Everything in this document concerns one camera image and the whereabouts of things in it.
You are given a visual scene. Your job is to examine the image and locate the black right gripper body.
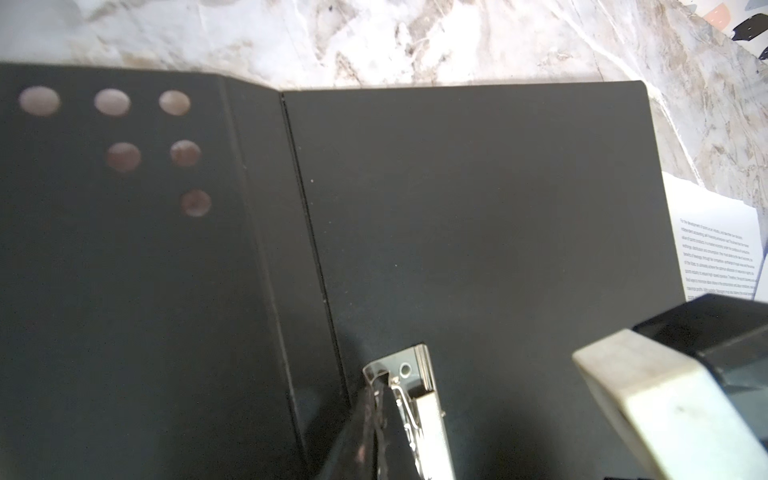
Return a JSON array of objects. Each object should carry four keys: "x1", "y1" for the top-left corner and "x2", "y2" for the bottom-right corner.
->
[{"x1": 632, "y1": 294, "x2": 767, "y2": 446}]

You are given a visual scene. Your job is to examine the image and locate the white text paper sheet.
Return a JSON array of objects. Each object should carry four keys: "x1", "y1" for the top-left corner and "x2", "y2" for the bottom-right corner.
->
[{"x1": 662, "y1": 172, "x2": 764, "y2": 301}]

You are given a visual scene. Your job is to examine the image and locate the silver folder clip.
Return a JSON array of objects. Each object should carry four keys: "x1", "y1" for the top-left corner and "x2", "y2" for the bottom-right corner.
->
[{"x1": 363, "y1": 343, "x2": 456, "y2": 479}]

